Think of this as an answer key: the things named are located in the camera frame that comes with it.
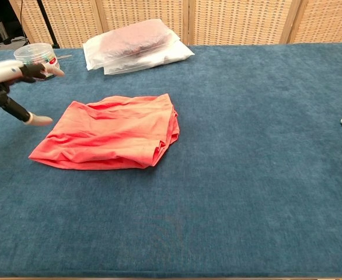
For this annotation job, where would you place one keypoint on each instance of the white bagged garment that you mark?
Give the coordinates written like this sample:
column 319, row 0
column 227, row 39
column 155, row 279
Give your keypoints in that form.
column 174, row 55

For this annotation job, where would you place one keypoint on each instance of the blue felt table mat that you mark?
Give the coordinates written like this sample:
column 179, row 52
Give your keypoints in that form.
column 217, row 175

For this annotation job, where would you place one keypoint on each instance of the black tripod stand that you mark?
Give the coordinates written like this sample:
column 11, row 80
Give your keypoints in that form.
column 47, row 26

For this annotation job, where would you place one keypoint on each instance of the clear plastic jar of clips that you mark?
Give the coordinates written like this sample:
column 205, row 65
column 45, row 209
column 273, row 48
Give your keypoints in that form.
column 39, row 54

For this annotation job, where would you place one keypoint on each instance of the red t-shirt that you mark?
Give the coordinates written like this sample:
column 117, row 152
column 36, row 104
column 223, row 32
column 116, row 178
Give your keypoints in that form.
column 109, row 137

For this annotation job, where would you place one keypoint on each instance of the clear bag with maroon garment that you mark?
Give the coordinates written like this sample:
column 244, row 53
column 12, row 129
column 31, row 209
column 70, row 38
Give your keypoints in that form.
column 130, row 41

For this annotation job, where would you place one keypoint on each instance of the wicker folding screen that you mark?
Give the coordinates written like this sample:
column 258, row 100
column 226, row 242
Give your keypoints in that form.
column 241, row 20

